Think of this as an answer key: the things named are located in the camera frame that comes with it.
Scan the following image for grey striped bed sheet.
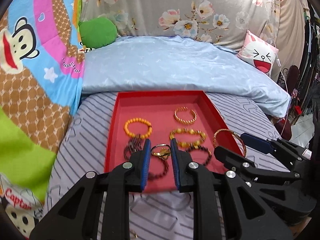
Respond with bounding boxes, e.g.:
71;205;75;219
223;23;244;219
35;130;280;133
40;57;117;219
42;92;295;240

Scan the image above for purple bead bow bracelet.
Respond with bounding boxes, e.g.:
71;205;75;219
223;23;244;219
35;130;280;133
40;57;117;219
147;152;173;181

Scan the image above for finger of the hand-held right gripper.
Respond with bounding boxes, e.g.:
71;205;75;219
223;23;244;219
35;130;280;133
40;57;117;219
240;132;312;166
214;146;300;181

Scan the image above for orange bead bracelet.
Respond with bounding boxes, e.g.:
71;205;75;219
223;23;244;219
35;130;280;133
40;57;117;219
124;119;153;139

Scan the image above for rose gold bangle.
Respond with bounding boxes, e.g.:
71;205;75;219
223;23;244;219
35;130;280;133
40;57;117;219
213;128;247;157

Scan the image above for red cardboard box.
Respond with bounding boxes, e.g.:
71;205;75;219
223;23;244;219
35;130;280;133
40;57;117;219
103;90;247;193

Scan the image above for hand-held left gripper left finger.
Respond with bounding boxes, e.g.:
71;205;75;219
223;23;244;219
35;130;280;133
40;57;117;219
30;139;152;240

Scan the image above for cartoon monkey blanket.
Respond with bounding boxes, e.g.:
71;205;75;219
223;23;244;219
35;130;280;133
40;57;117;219
0;0;95;240

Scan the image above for gold leaf cuff bracelet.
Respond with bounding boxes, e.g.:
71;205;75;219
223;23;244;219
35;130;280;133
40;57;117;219
174;107;197;126

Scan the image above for hanging clothes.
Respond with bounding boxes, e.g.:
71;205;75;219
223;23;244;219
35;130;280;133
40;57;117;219
299;5;320;120

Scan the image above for green pillow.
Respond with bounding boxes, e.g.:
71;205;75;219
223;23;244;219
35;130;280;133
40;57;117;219
78;17;118;48

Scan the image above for beige curtain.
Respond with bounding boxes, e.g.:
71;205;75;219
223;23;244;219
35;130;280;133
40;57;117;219
271;0;310;83

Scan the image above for gold ring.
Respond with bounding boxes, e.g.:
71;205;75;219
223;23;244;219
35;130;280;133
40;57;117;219
151;143;172;160

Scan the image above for grey floral blanket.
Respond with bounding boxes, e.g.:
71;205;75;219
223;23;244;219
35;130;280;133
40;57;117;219
80;0;282;53

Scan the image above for light blue quilt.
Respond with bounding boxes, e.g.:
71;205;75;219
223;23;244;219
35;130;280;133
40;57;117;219
81;35;292;118

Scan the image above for dark wooden chair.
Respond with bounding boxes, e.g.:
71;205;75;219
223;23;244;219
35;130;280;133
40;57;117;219
286;65;300;93

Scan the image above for black bead bracelet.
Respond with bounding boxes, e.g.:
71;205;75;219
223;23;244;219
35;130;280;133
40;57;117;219
186;144;213;167

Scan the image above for dark red bead bracelet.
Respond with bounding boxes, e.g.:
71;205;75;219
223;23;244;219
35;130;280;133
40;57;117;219
124;134;144;162

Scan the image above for white cable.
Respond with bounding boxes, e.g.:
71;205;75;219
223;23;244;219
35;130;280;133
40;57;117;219
260;0;290;140

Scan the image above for pink rabbit cushion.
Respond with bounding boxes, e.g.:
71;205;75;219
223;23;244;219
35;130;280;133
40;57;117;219
237;29;279;77

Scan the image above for large yellow bead bracelet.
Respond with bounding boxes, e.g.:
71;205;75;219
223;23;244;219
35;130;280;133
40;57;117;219
169;128;207;151

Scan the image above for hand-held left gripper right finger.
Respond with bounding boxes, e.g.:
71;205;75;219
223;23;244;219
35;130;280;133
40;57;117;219
170;138;294;240

